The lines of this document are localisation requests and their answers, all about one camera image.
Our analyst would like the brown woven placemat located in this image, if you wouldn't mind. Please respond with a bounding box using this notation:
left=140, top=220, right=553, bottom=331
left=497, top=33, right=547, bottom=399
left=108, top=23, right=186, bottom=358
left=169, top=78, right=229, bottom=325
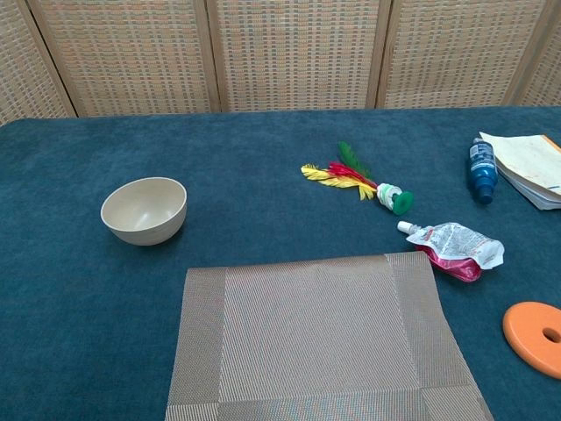
left=165, top=251, right=494, bottom=421

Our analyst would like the small cream bowl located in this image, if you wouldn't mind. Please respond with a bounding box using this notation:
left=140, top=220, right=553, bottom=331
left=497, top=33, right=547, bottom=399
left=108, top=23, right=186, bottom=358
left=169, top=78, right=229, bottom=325
left=100, top=176, right=188, bottom=246

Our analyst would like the colourful feather shuttlecock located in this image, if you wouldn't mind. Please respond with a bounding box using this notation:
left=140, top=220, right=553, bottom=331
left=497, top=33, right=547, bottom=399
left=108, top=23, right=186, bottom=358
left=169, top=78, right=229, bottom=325
left=300, top=140, right=415, bottom=217

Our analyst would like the woven bamboo screen panel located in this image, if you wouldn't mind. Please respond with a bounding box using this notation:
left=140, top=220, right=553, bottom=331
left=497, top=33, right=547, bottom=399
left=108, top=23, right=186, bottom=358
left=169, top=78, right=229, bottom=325
left=0, top=0, right=78, bottom=126
left=508, top=0, right=561, bottom=108
left=376, top=0, right=553, bottom=111
left=195, top=0, right=391, bottom=114
left=25, top=0, right=223, bottom=118

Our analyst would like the crumpled pouch with white cap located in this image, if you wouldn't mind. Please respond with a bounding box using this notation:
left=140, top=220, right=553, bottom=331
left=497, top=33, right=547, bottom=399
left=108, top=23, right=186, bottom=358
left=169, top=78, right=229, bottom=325
left=396, top=220, right=506, bottom=283

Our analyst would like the small blue bottle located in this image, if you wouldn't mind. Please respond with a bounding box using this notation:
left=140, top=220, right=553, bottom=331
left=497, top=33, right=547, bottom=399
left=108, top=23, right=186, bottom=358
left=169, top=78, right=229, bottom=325
left=465, top=137, right=500, bottom=205

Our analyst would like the white booklet with orange spine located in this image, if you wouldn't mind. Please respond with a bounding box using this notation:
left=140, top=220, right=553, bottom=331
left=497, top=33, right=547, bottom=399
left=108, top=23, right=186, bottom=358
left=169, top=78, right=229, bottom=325
left=479, top=131, right=561, bottom=211

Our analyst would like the orange disc with hole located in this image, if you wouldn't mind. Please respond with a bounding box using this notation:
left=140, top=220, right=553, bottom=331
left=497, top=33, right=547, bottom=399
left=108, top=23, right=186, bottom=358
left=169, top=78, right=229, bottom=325
left=502, top=301, right=561, bottom=381

